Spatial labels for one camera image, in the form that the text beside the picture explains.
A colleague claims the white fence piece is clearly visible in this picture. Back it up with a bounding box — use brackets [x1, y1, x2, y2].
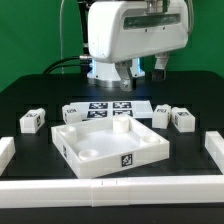
[0, 137, 16, 176]
[205, 131, 224, 175]

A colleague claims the white left fence piece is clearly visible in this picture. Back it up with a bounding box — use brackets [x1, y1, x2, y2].
[0, 137, 16, 176]

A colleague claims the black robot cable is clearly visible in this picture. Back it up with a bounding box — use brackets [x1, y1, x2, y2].
[42, 55, 93, 75]

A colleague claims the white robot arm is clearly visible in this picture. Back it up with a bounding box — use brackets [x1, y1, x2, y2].
[87, 0, 189, 91]

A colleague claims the white marker tag plate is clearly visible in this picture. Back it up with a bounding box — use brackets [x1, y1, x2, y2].
[71, 100, 153, 119]

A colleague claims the white square tabletop tray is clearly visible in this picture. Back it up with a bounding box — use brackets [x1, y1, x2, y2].
[51, 115, 170, 178]

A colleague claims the white front fence rail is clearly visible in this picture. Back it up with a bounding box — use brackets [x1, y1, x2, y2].
[0, 175, 224, 208]

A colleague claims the grey thin cable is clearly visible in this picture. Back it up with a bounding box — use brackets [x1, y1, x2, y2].
[59, 0, 67, 75]

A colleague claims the white right fence piece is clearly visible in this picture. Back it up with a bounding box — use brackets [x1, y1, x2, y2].
[205, 131, 224, 175]

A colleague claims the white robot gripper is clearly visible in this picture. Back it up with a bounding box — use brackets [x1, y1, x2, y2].
[88, 0, 188, 91]

